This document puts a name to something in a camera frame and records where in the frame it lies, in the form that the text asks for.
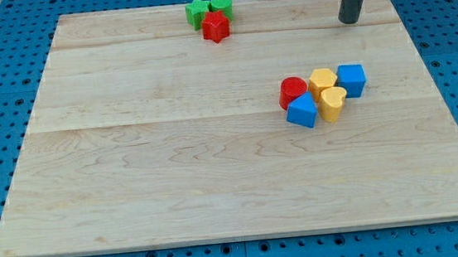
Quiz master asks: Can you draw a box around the blue cube block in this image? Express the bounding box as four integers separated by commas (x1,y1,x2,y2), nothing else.
336,64,366,98

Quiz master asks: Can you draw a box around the red cylinder block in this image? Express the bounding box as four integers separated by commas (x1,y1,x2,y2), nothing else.
279,76,307,110

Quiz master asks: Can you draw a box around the blue triangle block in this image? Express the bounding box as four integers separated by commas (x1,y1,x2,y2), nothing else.
286,91,317,128

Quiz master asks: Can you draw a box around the light wooden board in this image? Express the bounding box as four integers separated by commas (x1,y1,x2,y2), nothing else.
0,0,458,257

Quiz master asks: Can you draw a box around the red star block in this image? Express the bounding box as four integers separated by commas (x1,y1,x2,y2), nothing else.
201,10,230,43

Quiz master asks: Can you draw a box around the yellow hexagon block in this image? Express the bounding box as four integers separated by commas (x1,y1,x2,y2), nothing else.
307,68,338,103

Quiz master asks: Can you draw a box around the yellow heart block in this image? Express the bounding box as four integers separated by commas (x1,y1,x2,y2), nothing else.
318,86,347,123

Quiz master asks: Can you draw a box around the green star block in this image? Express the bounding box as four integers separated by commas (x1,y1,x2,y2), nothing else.
185,0,210,31

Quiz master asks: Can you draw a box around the green cylinder block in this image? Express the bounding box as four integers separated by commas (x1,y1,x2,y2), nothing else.
210,0,234,21

